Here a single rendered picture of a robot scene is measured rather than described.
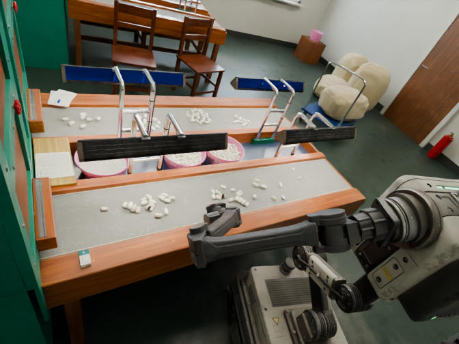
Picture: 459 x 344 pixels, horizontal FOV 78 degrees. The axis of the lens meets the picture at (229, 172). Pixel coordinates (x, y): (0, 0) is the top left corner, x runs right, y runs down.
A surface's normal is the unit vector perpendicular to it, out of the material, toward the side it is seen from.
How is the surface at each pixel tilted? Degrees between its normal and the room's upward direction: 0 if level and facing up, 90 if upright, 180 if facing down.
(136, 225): 0
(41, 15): 90
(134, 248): 0
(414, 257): 90
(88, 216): 0
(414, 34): 90
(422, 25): 90
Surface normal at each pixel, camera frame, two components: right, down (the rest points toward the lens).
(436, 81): -0.89, 0.05
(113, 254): 0.29, -0.71
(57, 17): 0.36, 0.70
